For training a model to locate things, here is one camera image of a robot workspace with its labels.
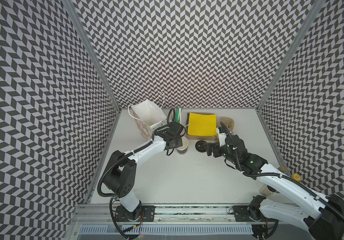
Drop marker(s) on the yellow paper napkin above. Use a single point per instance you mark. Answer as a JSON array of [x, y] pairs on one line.
[[202, 125]]

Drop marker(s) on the aluminium left corner post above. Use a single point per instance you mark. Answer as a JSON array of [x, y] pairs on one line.
[[74, 18]]

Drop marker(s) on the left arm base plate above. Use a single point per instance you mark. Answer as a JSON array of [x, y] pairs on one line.
[[145, 213]]

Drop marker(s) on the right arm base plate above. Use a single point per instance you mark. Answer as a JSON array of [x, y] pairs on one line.
[[245, 213]]

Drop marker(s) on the green wrapped straw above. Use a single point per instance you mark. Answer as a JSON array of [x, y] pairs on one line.
[[177, 117]]

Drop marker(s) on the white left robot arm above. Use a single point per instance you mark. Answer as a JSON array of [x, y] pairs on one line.
[[118, 178]]

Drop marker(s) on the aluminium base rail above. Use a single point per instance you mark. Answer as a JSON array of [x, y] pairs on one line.
[[208, 221]]

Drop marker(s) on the white patterned gift bag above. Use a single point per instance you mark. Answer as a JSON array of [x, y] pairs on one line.
[[148, 115]]

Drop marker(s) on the aluminium frame corner post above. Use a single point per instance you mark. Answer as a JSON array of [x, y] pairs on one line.
[[301, 34]]

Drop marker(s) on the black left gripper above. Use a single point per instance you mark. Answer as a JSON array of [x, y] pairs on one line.
[[180, 143]]

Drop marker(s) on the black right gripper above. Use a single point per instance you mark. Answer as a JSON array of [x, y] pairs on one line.
[[217, 149]]

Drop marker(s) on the brown pulp cup carrier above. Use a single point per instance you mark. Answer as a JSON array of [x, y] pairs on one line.
[[228, 122]]

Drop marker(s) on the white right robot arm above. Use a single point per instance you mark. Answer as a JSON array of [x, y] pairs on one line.
[[320, 215]]

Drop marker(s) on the black takeout coffee cup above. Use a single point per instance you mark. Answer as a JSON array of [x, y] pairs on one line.
[[183, 149]]

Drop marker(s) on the brown cardboard napkin box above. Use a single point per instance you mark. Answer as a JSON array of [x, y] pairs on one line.
[[197, 137]]

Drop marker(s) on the black plastic cup lid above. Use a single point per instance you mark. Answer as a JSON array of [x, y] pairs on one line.
[[201, 146]]

